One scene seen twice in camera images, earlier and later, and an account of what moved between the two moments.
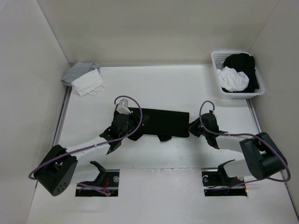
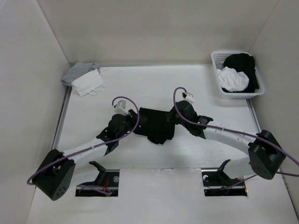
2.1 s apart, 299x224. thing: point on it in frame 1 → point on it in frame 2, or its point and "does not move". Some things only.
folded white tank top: [89, 83] does not move
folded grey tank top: [81, 69] does not move
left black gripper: [136, 119] does not move
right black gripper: [192, 126] → [171, 114]
